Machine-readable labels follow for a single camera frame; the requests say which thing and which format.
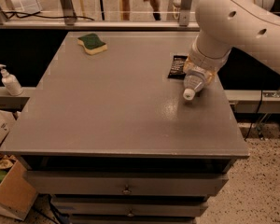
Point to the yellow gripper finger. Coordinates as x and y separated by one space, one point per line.
188 67
209 77

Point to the blue plastic water bottle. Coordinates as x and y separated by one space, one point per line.
194 81

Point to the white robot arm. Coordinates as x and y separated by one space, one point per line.
247 25

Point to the white pump dispenser bottle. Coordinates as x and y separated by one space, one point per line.
10 82

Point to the green and yellow sponge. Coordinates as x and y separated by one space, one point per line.
92 44

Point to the grey drawer cabinet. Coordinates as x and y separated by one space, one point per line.
118 112

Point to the top grey drawer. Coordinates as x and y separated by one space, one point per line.
126 184

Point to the grey drawer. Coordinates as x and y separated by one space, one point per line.
130 207
126 184

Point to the small cardboard box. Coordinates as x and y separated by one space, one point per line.
0 126

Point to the cardboard box with items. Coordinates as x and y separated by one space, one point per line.
17 196

